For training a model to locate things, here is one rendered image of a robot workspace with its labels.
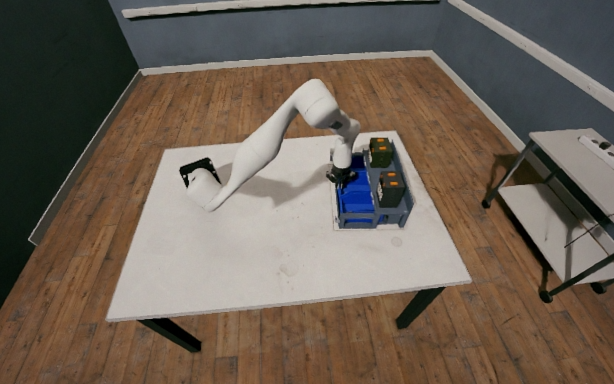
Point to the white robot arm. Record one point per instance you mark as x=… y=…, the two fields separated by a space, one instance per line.
x=319 y=109

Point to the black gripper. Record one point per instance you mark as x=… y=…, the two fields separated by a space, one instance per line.
x=346 y=173

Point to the grey metal shelf rack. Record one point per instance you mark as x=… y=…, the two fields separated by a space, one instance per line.
x=393 y=214

